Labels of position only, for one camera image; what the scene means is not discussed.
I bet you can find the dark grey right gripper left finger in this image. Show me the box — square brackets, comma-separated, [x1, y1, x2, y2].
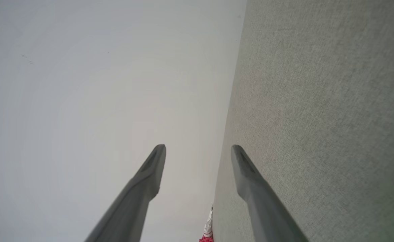
[84, 144, 167, 242]

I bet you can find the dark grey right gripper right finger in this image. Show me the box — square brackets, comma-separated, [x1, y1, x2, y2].
[231, 145, 309, 242]

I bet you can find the red and white shirt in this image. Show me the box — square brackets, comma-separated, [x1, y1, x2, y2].
[199, 203, 214, 242]

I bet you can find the grey fabric sofa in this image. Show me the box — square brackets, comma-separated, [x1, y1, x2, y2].
[212, 0, 394, 242]

